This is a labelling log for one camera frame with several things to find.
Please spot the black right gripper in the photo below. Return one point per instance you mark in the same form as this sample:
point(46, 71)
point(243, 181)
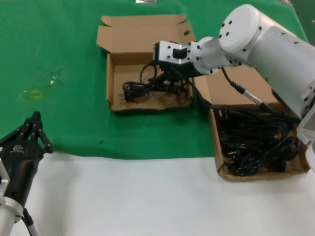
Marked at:
point(183, 71)

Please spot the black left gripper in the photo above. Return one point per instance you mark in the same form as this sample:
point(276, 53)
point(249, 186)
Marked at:
point(21, 167)

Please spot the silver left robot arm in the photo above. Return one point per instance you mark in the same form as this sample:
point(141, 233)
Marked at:
point(7, 216)

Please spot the cardboard box with torn edge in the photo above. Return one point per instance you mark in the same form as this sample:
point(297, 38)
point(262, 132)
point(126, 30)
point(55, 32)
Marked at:
point(128, 37)

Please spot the white paper scrap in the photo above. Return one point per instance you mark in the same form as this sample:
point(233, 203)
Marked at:
point(52, 82)

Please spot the silver metal object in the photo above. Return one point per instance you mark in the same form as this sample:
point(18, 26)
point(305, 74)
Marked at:
point(146, 1)

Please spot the green table cloth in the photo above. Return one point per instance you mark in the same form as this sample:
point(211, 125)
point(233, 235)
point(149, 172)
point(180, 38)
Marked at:
point(61, 44)

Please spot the grey metal object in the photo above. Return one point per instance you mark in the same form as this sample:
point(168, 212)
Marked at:
point(286, 2)

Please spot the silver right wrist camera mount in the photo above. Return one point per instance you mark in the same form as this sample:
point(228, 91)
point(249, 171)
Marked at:
point(165, 51)

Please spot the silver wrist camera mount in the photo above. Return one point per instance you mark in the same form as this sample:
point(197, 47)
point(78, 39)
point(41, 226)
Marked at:
point(165, 51)
point(3, 182)

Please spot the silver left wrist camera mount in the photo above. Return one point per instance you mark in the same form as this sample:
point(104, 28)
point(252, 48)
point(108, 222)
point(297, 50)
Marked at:
point(3, 182)

